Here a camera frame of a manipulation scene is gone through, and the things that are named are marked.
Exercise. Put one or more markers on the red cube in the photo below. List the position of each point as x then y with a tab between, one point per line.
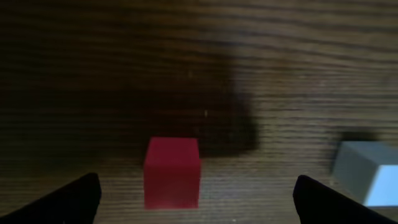
171	174

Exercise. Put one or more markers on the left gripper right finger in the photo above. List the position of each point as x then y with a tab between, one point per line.
323	205

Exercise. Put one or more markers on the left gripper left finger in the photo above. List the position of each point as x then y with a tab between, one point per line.
71	202

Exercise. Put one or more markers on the white cube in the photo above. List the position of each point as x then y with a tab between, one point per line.
360	169

